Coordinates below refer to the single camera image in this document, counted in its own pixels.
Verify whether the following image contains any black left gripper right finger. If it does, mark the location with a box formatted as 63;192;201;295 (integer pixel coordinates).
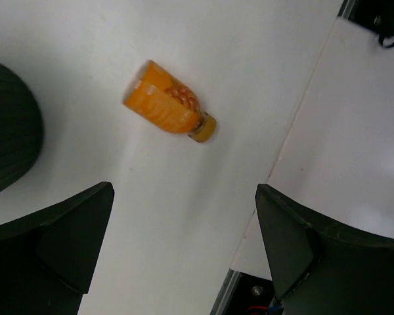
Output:
255;184;394;314

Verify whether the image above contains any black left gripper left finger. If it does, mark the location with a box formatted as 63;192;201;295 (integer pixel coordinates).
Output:
0;182;114;314

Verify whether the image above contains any black ribbed plastic bin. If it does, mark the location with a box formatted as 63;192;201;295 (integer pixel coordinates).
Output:
0;63;44;192

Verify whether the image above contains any orange juice bottle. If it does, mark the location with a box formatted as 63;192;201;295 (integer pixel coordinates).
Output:
123;60;217;143

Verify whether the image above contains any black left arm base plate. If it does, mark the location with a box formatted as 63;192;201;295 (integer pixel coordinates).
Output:
209;269;284;315

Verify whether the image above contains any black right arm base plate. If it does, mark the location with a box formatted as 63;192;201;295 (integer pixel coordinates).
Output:
338;0;394;49

